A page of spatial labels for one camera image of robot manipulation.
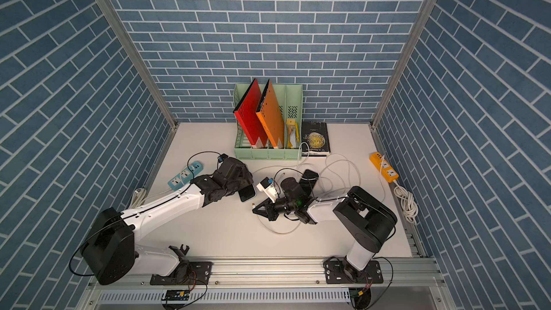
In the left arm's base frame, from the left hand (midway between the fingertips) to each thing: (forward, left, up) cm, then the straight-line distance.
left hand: (253, 179), depth 85 cm
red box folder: (+22, +3, +16) cm, 27 cm away
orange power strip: (+8, -61, -7) cm, 62 cm away
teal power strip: (+6, +33, -10) cm, 35 cm away
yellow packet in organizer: (+31, -17, -7) cm, 36 cm away
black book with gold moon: (+28, -29, -8) cm, 41 cm away
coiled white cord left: (-3, +50, -12) cm, 52 cm away
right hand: (-12, -2, -4) cm, 13 cm away
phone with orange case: (+5, -24, -9) cm, 26 cm away
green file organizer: (+42, -15, +6) cm, 45 cm away
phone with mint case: (-8, +1, +3) cm, 9 cm away
